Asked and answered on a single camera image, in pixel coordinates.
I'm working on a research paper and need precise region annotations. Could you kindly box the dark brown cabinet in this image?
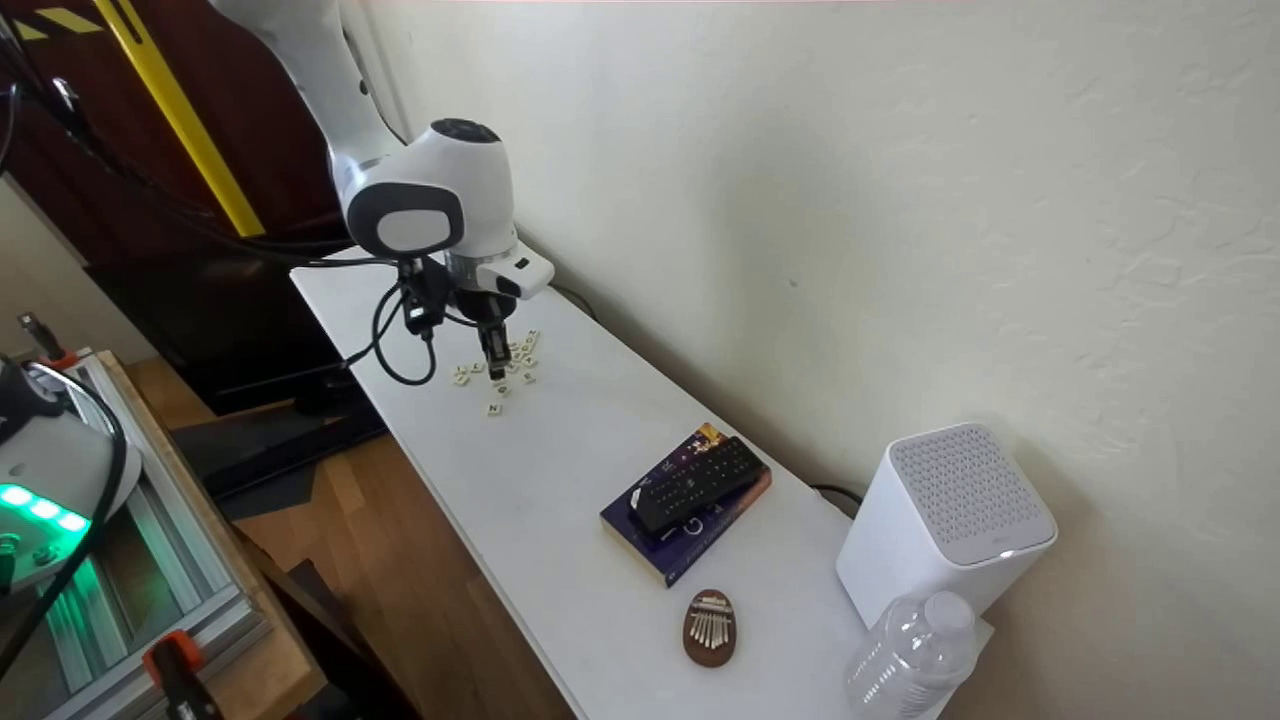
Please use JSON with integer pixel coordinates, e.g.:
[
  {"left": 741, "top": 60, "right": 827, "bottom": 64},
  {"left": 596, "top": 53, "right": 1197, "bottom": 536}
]
[{"left": 0, "top": 0, "right": 393, "bottom": 415}]

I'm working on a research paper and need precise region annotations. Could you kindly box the black floor platform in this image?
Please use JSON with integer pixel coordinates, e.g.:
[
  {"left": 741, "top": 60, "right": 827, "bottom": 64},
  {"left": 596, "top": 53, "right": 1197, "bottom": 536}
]
[{"left": 163, "top": 393, "right": 393, "bottom": 524}]

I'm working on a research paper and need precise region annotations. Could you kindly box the yellow diagonal strip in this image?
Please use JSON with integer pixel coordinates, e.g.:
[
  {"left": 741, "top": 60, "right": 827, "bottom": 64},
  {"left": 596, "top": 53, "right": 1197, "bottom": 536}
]
[{"left": 90, "top": 0, "right": 273, "bottom": 242}]

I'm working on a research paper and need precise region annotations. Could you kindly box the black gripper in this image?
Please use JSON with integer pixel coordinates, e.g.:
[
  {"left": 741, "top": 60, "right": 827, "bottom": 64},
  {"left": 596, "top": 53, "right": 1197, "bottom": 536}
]
[{"left": 454, "top": 283, "right": 523, "bottom": 388}]

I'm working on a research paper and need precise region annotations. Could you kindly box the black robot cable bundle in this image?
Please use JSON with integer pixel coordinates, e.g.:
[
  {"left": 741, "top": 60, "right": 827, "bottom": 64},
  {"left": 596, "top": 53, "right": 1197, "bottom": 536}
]
[{"left": 334, "top": 247, "right": 465, "bottom": 393}]

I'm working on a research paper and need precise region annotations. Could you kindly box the white device with green light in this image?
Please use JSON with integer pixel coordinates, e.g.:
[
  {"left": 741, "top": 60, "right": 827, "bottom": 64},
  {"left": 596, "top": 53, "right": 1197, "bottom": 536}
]
[{"left": 0, "top": 357, "right": 143, "bottom": 604}]

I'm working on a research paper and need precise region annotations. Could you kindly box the dark blue box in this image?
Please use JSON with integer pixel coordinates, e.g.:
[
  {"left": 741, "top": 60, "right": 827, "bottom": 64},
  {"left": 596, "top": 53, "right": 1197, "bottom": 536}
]
[{"left": 596, "top": 421, "right": 776, "bottom": 592}]

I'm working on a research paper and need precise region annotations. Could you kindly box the red handled tool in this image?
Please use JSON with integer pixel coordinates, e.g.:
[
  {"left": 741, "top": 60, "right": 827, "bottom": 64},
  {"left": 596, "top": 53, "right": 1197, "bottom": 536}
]
[{"left": 13, "top": 309, "right": 73, "bottom": 373}]

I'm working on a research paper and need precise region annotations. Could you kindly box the orange clamp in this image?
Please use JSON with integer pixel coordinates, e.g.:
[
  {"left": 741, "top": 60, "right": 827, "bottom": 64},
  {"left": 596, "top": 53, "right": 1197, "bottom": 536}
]
[{"left": 134, "top": 626, "right": 224, "bottom": 720}]

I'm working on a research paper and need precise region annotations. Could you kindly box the black curved cable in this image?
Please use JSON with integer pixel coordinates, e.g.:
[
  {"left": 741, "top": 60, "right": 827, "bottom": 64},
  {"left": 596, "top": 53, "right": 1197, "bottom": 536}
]
[{"left": 0, "top": 357, "right": 134, "bottom": 676}]

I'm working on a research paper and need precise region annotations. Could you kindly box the black remote control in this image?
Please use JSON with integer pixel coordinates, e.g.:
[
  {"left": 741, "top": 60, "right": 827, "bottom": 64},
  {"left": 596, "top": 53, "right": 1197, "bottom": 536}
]
[{"left": 628, "top": 436, "right": 768, "bottom": 539}]

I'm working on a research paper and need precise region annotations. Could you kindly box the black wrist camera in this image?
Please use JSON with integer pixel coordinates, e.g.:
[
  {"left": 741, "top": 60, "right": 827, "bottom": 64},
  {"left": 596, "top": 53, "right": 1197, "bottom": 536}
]
[{"left": 396, "top": 257, "right": 454, "bottom": 338}]

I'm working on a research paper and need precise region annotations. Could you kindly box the clear plastic bottle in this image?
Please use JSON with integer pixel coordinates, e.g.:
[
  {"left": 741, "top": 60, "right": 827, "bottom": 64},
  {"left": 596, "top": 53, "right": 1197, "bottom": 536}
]
[{"left": 841, "top": 588, "right": 984, "bottom": 720}]

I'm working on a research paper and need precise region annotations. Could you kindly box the white cube speaker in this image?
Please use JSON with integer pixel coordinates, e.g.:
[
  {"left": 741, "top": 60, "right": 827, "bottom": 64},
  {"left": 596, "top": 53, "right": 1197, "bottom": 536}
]
[{"left": 832, "top": 421, "right": 1064, "bottom": 633}]

